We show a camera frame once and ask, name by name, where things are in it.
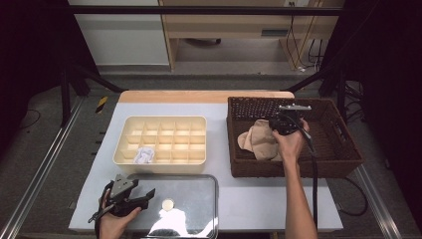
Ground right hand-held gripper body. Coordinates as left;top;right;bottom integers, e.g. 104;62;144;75
268;104;313;136

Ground black curtain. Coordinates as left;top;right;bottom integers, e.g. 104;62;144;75
0;0;98;157
317;0;422;230

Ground cream divided organizer box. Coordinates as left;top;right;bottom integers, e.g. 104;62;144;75
112;115;208;175

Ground yellow-handled tool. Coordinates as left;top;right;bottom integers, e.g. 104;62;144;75
95;96;109;115

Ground white cabinet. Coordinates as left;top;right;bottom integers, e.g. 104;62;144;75
68;0;170;67

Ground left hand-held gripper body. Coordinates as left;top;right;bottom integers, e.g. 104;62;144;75
88;173;149;224

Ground person's right hand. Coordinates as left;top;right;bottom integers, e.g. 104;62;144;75
272;119;311;162

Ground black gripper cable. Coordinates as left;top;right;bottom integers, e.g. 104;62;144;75
296;123;319;230
94;182;115;239

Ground black crossbar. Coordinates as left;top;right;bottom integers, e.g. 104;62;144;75
64;5;346;17

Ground black metal stand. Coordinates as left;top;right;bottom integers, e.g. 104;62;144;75
285;63;349;123
60;63;125;127

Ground person's left hand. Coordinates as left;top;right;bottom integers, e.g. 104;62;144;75
99;192;142;239

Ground white sock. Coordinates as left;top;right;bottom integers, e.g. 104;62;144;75
132;145;156;164

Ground brown woven basket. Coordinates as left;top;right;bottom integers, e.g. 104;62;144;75
226;96;365;179

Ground shiny metal tray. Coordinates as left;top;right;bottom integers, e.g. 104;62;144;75
127;173;221;239

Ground yellow cable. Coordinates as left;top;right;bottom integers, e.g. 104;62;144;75
287;0;324;71

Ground aluminium rail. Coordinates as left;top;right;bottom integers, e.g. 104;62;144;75
0;96;86;239
356;163;404;239

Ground black floor cable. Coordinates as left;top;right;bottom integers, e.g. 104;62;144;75
336;177;369;217

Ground wooden desk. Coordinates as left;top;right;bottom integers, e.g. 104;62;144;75
158;0;344;72

